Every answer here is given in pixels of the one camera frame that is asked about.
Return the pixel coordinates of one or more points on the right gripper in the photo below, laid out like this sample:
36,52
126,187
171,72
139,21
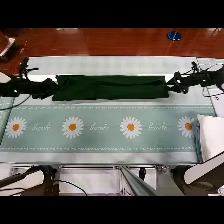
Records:
178,83

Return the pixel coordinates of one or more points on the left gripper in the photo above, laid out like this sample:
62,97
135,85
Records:
45,88

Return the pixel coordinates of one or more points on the dark green shirt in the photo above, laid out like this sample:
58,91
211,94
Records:
110,87

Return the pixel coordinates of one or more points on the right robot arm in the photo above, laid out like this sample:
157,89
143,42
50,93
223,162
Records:
207,78

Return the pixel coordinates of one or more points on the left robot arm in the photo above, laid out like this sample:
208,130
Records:
14,87

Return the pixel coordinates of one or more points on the blue round object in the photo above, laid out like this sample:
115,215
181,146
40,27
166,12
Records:
174,35

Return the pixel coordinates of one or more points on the white garment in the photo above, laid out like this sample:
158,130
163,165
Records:
213,136

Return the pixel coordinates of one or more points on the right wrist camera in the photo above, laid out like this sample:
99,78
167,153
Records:
194,67

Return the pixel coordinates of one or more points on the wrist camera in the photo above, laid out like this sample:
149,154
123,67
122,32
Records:
24,66
194,67

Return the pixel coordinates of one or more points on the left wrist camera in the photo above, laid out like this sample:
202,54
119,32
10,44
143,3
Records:
24,66

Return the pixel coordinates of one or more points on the silver frame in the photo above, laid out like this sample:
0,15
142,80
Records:
133,181

